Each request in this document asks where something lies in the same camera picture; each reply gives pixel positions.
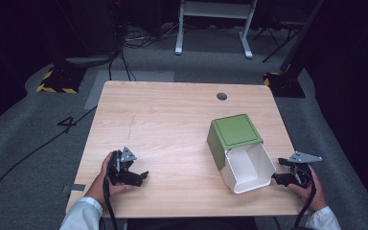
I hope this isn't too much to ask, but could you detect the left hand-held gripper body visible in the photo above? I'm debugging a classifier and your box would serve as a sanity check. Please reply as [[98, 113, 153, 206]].
[[107, 146, 138, 187]]

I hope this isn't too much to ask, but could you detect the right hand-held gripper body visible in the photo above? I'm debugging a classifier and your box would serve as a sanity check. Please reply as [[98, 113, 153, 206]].
[[287, 150, 323, 189]]

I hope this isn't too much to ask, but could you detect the white plastic drawer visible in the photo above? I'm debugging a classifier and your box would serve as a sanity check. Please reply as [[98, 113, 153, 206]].
[[219, 142, 277, 196]]

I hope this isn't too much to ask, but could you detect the green drawer case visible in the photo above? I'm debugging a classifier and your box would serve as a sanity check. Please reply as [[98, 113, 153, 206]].
[[206, 113, 265, 172]]

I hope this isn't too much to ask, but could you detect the person's left hand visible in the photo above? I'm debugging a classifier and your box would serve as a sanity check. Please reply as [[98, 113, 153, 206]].
[[84, 151, 134, 206]]

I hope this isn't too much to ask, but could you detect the person's right hand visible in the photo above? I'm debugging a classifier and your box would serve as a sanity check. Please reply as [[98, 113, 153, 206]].
[[287, 165, 329, 213]]

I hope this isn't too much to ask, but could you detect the grey tape piece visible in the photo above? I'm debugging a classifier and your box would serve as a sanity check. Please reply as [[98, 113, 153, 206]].
[[69, 183, 86, 193]]

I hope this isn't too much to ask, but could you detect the black yellow striped stand base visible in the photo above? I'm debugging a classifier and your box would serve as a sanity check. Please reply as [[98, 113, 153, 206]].
[[35, 65, 87, 95], [263, 71, 307, 99]]

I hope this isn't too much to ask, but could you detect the grey flat stand foot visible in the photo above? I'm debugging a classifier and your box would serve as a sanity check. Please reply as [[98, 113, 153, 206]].
[[65, 53, 116, 69]]

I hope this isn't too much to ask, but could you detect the black folding tripod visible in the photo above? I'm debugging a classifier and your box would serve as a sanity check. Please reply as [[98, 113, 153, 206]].
[[252, 18, 303, 63]]

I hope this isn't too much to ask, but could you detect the dark slanted stand pole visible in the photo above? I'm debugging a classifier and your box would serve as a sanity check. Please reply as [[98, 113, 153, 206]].
[[279, 0, 325, 74]]

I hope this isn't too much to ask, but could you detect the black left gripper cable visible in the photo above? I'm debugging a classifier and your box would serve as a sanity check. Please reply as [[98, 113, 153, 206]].
[[103, 173, 119, 230]]

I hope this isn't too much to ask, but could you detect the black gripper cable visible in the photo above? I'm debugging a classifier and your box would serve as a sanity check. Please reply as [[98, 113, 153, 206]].
[[291, 172, 318, 229], [103, 173, 119, 230]]

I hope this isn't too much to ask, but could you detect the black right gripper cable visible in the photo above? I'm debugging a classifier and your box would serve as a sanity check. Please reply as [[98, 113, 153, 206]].
[[291, 172, 318, 229]]

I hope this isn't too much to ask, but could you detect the long black floor cable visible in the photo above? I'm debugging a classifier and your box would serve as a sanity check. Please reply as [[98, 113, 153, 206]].
[[0, 104, 98, 215]]

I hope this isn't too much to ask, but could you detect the bundle of black floor cables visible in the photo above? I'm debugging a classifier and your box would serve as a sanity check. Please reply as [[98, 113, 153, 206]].
[[108, 18, 181, 81]]

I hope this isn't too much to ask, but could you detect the white metal desk frame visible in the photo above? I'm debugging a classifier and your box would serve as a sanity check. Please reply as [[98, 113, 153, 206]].
[[174, 0, 259, 59]]

